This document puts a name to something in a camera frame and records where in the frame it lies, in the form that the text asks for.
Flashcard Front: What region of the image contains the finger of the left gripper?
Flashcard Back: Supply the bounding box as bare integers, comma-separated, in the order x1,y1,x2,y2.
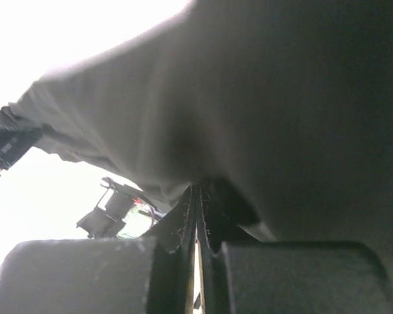
0,128,43,176

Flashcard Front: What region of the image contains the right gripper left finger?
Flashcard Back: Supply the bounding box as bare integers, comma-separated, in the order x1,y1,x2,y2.
0,186,197,314

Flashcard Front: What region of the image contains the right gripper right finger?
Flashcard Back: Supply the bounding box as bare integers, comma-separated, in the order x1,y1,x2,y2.
196,186,393,313

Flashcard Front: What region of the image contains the black t shirt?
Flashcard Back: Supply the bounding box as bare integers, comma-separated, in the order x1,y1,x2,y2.
0,1,393,262

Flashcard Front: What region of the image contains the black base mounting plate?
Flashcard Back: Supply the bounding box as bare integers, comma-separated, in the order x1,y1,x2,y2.
117,186,165,239

